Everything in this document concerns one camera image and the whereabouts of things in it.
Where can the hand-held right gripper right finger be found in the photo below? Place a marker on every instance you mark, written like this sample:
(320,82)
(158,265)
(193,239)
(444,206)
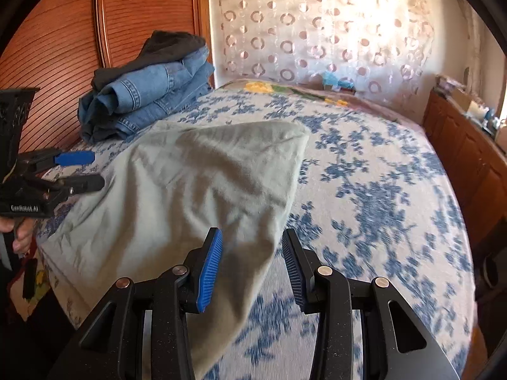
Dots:
(295,273)

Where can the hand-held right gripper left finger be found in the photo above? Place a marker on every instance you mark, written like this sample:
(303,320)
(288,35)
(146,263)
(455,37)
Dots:
(210,269)

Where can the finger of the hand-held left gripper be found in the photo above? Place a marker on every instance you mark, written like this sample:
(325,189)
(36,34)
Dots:
(75,158)
(83,184)

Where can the grey-green pants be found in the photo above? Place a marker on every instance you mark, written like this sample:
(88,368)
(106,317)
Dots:
(178,190)

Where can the folded dark grey pants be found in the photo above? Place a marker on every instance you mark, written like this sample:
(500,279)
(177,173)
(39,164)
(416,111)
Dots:
(170,43)

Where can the person's left hand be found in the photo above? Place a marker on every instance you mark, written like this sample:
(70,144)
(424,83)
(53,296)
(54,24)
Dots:
(25,235)

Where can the folded blue denim jeans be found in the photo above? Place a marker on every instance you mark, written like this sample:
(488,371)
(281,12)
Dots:
(138,91)

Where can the blue floral bed sheet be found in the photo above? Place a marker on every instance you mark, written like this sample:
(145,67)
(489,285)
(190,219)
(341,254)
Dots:
(376,206)

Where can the wooden slatted wardrobe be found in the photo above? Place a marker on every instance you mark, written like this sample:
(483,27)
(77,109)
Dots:
(59,47)

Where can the pink floral blanket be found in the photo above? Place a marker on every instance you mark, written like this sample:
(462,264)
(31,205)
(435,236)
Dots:
(257,86)

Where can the dark chair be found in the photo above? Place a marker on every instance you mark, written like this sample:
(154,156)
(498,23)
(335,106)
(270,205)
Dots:
(491,271)

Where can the blue plastic bag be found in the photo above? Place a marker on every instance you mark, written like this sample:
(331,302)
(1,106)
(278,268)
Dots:
(336,80)

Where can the wooden low cabinet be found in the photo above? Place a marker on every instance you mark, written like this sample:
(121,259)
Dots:
(467,158)

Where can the circle-patterned sheer curtain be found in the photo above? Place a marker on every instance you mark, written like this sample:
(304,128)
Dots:
(277,27)

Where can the open cardboard box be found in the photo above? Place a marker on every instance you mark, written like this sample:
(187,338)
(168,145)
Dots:
(471,107)

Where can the pile of papers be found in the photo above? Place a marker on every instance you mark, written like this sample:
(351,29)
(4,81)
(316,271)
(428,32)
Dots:
(449,83)

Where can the beige window curtain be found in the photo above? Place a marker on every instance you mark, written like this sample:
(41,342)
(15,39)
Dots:
(473,39)

